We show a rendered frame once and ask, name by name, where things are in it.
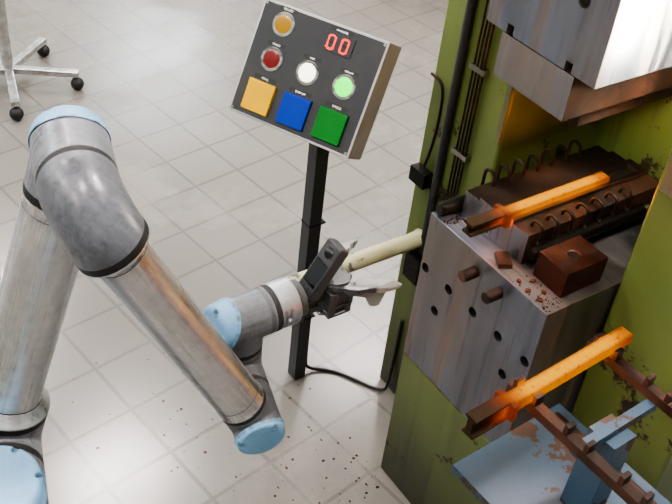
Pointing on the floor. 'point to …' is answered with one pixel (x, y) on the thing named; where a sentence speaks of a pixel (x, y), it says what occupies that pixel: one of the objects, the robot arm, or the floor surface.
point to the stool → (26, 66)
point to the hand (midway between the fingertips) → (380, 258)
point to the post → (314, 188)
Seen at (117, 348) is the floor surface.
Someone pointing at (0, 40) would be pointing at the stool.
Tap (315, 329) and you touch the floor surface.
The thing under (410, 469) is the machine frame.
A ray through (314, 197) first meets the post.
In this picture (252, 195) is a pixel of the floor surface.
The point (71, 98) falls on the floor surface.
